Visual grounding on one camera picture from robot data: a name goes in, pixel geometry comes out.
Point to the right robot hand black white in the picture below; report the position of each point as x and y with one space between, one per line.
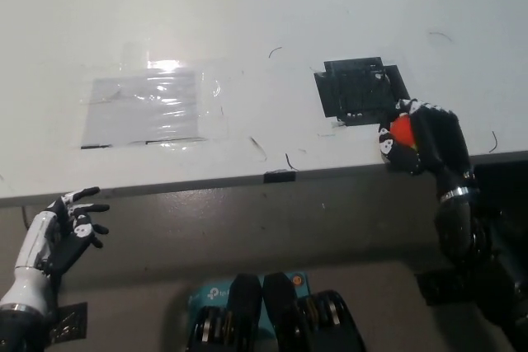
441 142

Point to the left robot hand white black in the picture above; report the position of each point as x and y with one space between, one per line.
62 245

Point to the orange yellow small tennis ball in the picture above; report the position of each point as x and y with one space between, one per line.
403 131

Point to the black tape patch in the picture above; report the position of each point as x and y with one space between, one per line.
350 88

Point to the clear taped plastic sheet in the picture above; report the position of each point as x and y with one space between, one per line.
140 109

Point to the teal tp-link box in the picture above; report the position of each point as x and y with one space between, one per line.
210 296

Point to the small black tape strip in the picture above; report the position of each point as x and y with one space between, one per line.
279 176

